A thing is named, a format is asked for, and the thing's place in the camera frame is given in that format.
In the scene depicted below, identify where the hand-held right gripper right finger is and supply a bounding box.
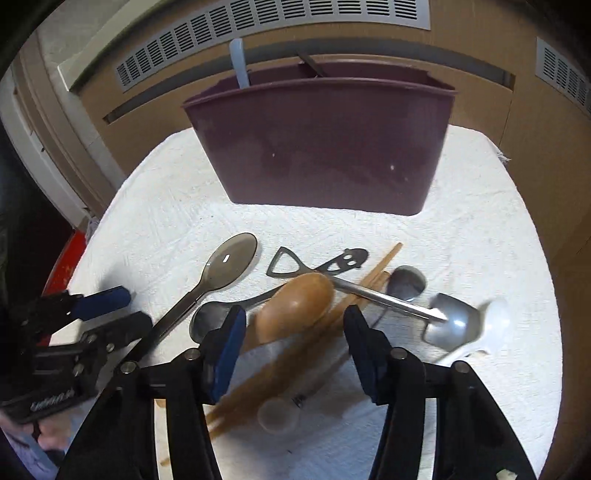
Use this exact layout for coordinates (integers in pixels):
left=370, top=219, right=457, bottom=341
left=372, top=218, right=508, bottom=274
left=344, top=305, right=539, bottom=480

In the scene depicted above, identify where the maroon plastic utensil holder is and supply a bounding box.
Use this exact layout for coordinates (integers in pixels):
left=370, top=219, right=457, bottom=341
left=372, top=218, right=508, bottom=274
left=181, top=60, right=458, bottom=217

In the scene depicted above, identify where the pale blue utensil handle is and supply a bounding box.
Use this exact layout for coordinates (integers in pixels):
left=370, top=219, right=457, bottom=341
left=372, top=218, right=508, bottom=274
left=229, top=38, right=251, bottom=88

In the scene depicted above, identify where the white terry towel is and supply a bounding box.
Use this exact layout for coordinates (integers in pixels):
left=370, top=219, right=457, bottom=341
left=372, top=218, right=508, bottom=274
left=69, top=124, right=564, bottom=480

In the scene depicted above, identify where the red object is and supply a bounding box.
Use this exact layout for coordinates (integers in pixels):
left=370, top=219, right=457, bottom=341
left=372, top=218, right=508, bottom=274
left=44, top=230, right=88, bottom=344

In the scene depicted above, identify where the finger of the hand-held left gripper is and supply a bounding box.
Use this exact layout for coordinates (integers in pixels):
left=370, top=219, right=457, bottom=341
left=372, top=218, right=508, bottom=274
left=69, top=285, right=132, bottom=324
left=82, top=311, right=153, bottom=357

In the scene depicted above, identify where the wooden spoon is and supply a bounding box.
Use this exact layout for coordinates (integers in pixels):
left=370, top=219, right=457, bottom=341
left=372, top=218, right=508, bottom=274
left=157, top=272, right=334, bottom=467

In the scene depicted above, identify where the wooden chopstick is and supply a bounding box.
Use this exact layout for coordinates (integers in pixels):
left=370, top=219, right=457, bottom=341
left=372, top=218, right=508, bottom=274
left=205, top=256, right=393, bottom=439
left=208, top=244, right=403, bottom=437

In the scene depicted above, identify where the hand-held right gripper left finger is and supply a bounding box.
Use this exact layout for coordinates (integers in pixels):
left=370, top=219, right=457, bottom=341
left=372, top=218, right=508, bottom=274
left=55, top=305, right=247, bottom=480

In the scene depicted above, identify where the curved handle metal spoon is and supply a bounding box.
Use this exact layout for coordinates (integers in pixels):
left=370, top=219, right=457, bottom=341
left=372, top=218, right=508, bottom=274
left=189, top=284, right=284, bottom=344

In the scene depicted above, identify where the translucent grey plastic spoon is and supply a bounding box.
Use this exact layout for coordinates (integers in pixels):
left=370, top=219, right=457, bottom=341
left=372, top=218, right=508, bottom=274
left=124, top=232, right=258, bottom=365

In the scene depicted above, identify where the long handle metal spoon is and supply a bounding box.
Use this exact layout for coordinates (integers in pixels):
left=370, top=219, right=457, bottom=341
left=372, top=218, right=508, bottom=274
left=330, top=276, right=483, bottom=350

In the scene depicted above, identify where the short white vent grille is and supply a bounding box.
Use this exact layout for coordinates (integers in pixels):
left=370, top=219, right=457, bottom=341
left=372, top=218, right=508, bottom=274
left=536, top=38, right=591, bottom=114

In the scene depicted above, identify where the person's left hand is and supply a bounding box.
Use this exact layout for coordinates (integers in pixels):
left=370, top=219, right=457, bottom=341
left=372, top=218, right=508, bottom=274
left=36, top=413, right=77, bottom=452

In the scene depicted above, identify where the dark utensil handle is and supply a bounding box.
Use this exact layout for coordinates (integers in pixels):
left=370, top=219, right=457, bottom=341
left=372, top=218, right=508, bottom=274
left=298, top=51, right=329, bottom=77

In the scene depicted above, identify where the black smiley bottle opener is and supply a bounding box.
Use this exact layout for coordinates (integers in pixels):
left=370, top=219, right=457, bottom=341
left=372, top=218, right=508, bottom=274
left=265, top=247, right=369, bottom=280

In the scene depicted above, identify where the small round metal spoon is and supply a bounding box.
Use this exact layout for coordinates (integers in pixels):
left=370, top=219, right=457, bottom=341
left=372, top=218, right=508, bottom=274
left=369, top=265, right=428, bottom=330

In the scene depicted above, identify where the long white vent grille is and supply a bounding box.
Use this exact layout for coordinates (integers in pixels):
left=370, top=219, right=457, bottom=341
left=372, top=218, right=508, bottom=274
left=115, top=0, right=431, bottom=89

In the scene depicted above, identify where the white plastic spoon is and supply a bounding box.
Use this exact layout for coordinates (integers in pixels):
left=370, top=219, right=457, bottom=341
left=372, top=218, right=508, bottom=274
left=438, top=298, right=511, bottom=365

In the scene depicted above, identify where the translucent white plastic scoop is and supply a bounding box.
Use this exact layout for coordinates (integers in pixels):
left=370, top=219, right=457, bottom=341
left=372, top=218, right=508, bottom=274
left=257, top=398, right=301, bottom=435

